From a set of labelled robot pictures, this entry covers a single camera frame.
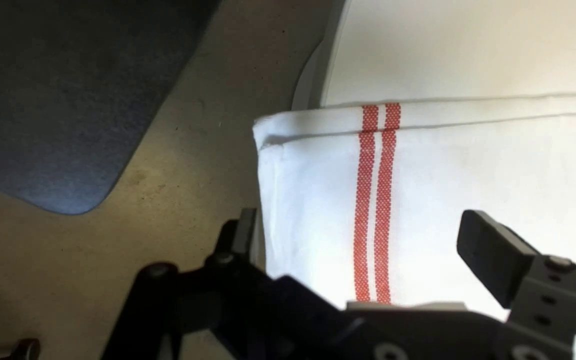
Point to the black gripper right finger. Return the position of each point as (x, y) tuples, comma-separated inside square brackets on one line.
[(539, 290)]

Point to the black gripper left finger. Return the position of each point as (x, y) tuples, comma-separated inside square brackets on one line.
[(250, 315)]

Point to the white towel red stripes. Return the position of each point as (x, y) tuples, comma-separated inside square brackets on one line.
[(362, 202)]

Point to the round white table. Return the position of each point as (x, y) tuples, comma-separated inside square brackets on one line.
[(438, 51)]

